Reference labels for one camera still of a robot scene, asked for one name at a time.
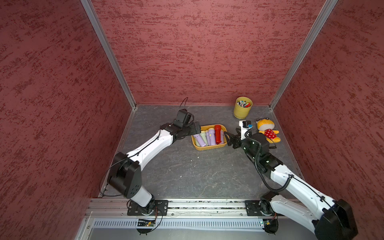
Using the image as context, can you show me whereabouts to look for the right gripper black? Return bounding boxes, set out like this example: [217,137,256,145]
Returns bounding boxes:
[224,127,259,160]

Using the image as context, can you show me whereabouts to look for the red flashlight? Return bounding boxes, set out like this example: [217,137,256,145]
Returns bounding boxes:
[215,125,222,145]

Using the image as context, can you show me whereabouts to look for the yellow plastic storage box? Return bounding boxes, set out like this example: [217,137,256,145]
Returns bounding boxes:
[192,124,227,151]

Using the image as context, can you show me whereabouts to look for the green flashlight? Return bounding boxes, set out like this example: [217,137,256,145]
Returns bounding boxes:
[200,131,209,146]

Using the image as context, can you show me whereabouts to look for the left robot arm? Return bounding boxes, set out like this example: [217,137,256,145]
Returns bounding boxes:
[107,109,201,212]

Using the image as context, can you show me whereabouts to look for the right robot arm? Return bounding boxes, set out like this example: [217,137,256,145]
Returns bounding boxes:
[224,130,358,240]

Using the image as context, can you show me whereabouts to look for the yellow pen cup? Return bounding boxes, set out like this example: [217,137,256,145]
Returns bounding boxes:
[234,97,253,120]

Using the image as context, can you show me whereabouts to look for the yellow plush toy red dress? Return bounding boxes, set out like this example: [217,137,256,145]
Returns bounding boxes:
[256,118,281,144]

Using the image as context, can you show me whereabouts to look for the pens in cup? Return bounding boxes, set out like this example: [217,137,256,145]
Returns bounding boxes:
[237,101,252,108]

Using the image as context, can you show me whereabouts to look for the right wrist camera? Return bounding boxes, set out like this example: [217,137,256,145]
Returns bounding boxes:
[239,120,253,140]

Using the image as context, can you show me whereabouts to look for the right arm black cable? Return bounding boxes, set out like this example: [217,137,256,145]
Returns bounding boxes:
[244,128,293,193]

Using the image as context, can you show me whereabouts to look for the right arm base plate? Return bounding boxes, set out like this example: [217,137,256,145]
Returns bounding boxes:
[245,200,285,219]

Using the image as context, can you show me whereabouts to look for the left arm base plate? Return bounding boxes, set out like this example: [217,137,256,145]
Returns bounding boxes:
[127,200,169,217]

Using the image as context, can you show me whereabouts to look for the aluminium front rail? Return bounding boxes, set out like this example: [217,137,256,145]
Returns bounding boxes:
[86,198,258,219]

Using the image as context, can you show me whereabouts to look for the left corner aluminium post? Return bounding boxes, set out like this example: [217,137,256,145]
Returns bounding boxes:
[81,0,137,111]

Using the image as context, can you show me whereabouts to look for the corner aluminium post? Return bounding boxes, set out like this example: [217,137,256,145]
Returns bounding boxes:
[81,0,137,111]
[269,0,338,112]

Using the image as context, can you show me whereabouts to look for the right corner aluminium post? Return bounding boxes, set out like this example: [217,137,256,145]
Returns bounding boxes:
[269,0,338,112]

